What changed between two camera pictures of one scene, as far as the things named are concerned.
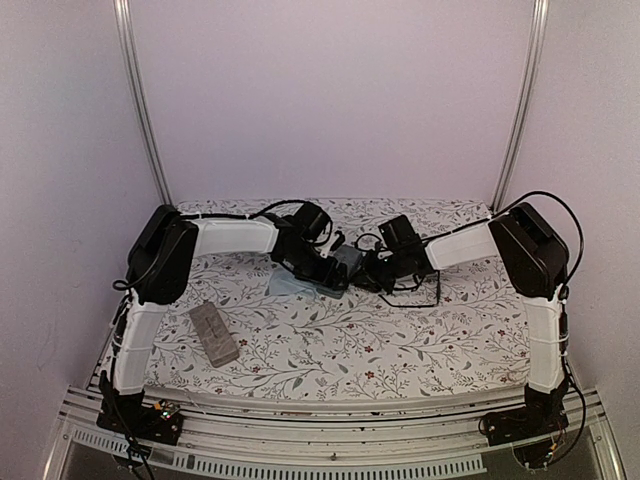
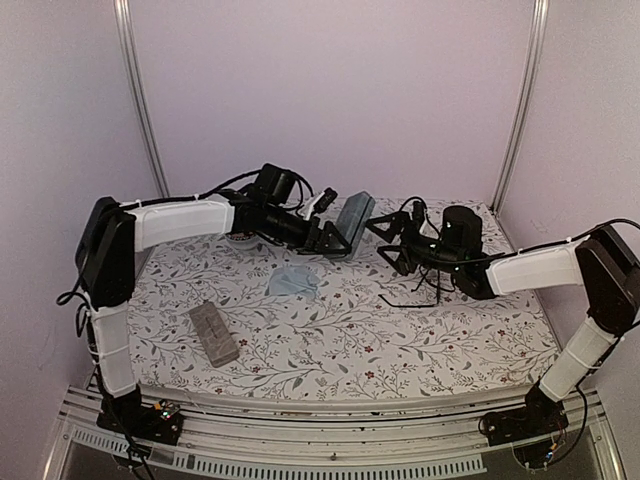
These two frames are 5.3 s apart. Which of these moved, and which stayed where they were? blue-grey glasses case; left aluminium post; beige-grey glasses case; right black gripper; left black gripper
Moved: blue-grey glasses case; right black gripper; left black gripper
Stayed: beige-grey glasses case; left aluminium post
